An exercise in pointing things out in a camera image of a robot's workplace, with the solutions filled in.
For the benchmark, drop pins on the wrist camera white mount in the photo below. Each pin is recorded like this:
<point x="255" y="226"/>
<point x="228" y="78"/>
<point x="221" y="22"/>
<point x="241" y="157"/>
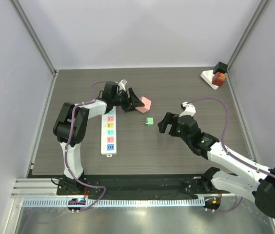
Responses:
<point x="122" y="85"/>
<point x="188" y="109"/>

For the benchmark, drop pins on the red-brown cube plug adapter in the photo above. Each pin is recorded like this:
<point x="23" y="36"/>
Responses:
<point x="219" y="79"/>

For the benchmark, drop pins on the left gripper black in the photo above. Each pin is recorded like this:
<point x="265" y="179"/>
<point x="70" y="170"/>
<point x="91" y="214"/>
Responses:
<point x="129" y="106"/>

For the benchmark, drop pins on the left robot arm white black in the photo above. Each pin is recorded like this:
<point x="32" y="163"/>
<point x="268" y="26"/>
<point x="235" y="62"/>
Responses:
<point x="70" y="129"/>

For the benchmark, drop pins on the green cube plug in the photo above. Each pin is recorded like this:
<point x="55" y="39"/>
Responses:
<point x="148" y="121"/>

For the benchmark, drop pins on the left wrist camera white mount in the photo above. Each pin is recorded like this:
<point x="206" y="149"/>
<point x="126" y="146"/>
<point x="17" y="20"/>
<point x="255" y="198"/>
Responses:
<point x="122" y="85"/>

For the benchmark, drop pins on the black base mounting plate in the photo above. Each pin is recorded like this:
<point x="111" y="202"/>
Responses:
<point x="139" y="187"/>

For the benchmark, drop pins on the right aluminium frame post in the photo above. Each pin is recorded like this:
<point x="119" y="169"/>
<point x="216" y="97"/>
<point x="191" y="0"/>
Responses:
<point x="248" y="30"/>

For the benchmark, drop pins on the left aluminium frame post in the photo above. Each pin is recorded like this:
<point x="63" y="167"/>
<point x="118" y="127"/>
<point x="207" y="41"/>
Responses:
<point x="31" y="32"/>

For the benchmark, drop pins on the pink cube plug adapter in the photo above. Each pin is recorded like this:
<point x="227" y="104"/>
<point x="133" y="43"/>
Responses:
<point x="147" y="105"/>

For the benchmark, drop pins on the slotted cable duct strip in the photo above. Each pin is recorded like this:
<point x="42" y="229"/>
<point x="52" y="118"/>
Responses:
<point x="81" y="203"/>

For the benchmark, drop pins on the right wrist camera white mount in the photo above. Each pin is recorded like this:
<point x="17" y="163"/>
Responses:
<point x="188" y="109"/>

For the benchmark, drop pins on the aluminium rail front frame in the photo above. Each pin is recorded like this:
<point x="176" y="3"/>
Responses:
<point x="35" y="187"/>

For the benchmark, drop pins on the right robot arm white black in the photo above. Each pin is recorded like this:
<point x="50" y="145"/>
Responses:
<point x="248" y="179"/>

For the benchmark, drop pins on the aluminium frame post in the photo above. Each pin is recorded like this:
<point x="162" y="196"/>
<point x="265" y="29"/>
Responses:
<point x="248" y="30"/>
<point x="31" y="32"/>

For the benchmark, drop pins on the white triangular socket base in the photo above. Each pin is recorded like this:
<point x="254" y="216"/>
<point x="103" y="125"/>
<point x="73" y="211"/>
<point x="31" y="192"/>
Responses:
<point x="207" y="76"/>

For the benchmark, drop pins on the black cube plug adapter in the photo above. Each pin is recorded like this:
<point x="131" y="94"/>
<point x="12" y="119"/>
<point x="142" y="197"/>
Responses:
<point x="220" y="67"/>

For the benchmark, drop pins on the white power strip coloured sockets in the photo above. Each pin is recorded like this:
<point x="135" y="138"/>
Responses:
<point x="108" y="143"/>

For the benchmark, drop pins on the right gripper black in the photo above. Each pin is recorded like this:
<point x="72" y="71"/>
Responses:
<point x="172" y="125"/>

